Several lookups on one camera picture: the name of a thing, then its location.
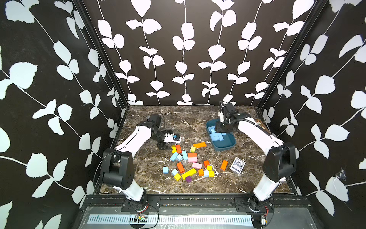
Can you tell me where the red flat block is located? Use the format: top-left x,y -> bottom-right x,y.
187,153 -> 197,158

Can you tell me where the orange upright block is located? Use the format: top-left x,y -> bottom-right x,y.
176,162 -> 185,174

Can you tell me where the orange lone block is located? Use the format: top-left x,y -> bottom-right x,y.
220,160 -> 228,171

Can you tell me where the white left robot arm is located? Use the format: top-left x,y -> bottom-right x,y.
98,114 -> 182,204

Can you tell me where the small light blue block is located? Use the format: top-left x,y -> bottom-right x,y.
171,169 -> 178,176

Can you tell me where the small yellow block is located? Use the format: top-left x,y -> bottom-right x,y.
174,173 -> 182,181

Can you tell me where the teal plastic tray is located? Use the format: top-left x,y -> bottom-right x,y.
206,119 -> 236,152

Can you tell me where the light blue corner block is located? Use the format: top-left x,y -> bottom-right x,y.
163,167 -> 169,174

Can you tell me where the long yellow block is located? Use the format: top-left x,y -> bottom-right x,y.
182,168 -> 197,180

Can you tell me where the long orange block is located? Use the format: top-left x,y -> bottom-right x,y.
193,142 -> 206,148

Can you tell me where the tall light blue block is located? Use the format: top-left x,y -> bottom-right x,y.
182,150 -> 188,161

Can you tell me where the red upright block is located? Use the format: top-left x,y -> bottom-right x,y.
175,145 -> 182,154

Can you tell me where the light blue long block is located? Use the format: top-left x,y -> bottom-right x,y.
170,152 -> 179,162

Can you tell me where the blue playing card deck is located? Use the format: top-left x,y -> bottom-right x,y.
230,157 -> 246,175

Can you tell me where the lone light blue block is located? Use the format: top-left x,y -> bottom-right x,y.
208,127 -> 216,134

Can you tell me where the purple small block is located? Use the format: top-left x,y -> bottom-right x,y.
185,176 -> 192,183

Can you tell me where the pink block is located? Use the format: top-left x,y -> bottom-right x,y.
192,162 -> 202,169

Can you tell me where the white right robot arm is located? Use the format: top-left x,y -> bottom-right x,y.
215,101 -> 296,212

